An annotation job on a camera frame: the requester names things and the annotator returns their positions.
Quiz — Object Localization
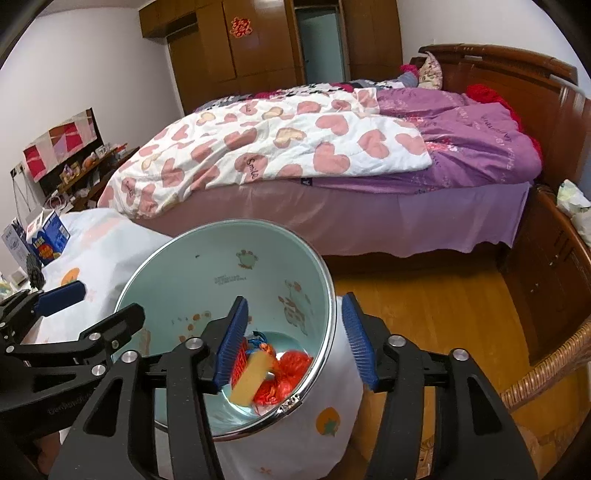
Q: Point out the purple duvet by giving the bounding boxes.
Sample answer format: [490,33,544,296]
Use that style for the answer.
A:
[305,88,543,195]

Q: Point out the white heart-print blanket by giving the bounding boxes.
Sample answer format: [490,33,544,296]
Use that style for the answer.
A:
[97,89,432,220]

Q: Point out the white fruit-print tablecloth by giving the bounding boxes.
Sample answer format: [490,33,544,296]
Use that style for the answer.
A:
[18,209,365,480]

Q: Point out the pink purple bed sheet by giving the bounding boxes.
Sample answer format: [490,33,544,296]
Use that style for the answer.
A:
[139,178,532,259]

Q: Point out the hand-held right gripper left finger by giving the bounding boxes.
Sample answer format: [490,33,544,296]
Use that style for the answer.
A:
[48,295,250,480]

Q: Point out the red fuzzy cloth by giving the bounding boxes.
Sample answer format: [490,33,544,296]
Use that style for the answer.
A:
[464,84,543,158]

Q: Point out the clutter of small items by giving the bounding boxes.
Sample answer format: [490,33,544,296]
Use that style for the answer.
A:
[58,144,127,185]

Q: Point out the wooden nightstand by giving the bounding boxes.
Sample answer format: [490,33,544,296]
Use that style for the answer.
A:
[501,185,591,365]

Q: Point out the frosted glass door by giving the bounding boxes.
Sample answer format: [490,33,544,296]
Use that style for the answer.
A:
[295,7,347,85]

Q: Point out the light green metal-rimmed bin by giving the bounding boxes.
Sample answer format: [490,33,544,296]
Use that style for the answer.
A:
[113,220,335,437]

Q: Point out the yellow sponge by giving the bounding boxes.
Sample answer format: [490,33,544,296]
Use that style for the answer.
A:
[229,351,276,407]

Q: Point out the floral pillow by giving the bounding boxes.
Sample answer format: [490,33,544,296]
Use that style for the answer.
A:
[418,51,444,89]

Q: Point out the wooden bed frame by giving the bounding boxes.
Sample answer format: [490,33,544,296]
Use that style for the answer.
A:
[318,45,587,278]

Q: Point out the blue carton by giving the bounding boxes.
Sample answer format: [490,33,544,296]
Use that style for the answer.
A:
[25,209,71,266]

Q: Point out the patterned patchwork quilt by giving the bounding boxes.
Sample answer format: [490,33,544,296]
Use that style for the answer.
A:
[194,78,416,112]

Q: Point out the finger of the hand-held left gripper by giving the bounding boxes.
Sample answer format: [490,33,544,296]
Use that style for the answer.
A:
[4,303,146,377]
[0,281,87,344]

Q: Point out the dark pine cone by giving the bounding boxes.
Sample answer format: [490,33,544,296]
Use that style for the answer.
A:
[25,251,45,289]

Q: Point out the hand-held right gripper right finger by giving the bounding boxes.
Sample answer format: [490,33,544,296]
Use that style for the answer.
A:
[341,292,539,480]

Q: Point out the brown wooden wardrobe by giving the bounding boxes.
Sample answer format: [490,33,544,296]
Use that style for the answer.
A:
[139,0,404,116]

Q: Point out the dark wooden cabinet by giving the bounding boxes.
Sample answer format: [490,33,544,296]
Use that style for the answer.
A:
[44,145,141,213]

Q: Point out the white crumpled bag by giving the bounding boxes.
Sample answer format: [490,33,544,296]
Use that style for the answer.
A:
[556,180,591,219]

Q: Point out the television with patchwork cover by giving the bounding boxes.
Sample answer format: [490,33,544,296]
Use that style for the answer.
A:
[22,108,100,181]

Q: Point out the orange mesh bag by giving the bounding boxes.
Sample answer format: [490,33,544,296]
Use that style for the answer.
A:
[253,349,315,407]

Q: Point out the white cardboard box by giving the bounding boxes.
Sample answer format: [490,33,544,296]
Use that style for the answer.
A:
[1,217,35,269]

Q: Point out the wicker chair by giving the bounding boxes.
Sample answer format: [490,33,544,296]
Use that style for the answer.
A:
[499,318,591,480]

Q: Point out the black television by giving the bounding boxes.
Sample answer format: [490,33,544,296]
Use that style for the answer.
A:
[39,108,103,195]

